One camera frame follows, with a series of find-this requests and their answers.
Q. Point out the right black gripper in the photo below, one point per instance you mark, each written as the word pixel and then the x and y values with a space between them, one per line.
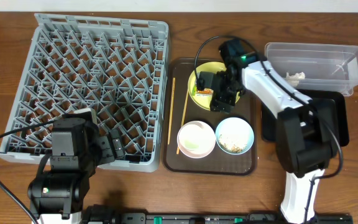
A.
pixel 224 95

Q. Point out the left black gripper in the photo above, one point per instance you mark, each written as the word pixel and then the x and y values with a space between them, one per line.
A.
pixel 114 144

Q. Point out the orange green snack wrapper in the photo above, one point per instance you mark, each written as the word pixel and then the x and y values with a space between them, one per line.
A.
pixel 205 92

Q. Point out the yellow plate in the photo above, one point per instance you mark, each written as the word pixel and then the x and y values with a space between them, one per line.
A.
pixel 204 101

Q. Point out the light blue bowl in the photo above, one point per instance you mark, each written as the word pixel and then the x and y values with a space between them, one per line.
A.
pixel 234 136

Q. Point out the white pink cup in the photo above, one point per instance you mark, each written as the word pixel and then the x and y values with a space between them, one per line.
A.
pixel 196 139

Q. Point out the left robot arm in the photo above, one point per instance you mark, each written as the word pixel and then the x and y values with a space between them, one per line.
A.
pixel 63 178

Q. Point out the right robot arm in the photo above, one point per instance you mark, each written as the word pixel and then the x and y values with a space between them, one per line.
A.
pixel 306 137

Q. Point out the black waste tray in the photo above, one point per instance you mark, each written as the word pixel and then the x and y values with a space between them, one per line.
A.
pixel 269 121

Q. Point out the right wooden chopstick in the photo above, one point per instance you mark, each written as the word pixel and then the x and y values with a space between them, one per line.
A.
pixel 183 117

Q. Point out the wooden chopstick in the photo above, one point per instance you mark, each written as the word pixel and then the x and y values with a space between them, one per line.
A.
pixel 171 110
pixel 183 117

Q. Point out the dark brown serving tray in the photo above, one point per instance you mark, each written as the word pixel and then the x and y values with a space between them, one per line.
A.
pixel 218 162

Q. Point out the left wooden chopstick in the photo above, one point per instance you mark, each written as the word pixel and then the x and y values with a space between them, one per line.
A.
pixel 171 110

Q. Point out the crumpled white tissue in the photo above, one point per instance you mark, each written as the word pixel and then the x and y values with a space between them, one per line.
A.
pixel 295 79

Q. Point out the grey plastic dish rack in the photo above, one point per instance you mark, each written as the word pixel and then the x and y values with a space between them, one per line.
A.
pixel 117 67

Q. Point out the clear plastic bin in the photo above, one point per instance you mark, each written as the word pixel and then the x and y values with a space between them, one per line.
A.
pixel 327 67

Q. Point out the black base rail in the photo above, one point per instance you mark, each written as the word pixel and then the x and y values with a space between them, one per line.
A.
pixel 216 218

